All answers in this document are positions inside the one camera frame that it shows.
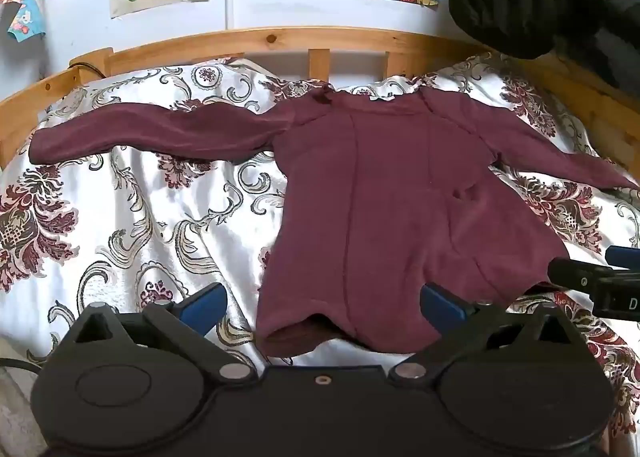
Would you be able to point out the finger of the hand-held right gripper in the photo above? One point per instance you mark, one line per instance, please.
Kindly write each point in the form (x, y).
(624, 257)
(575, 273)

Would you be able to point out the wooden bed frame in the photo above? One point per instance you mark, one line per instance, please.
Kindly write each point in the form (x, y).
(250, 39)

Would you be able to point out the maroon sweater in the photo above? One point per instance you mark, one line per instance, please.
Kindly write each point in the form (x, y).
(390, 187)

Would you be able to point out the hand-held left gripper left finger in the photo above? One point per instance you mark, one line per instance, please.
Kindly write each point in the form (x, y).
(204, 308)

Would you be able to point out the floral satin blanket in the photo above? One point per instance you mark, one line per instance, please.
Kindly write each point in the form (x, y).
(125, 207)

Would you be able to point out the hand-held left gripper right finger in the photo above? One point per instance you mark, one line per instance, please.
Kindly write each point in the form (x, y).
(441, 309)

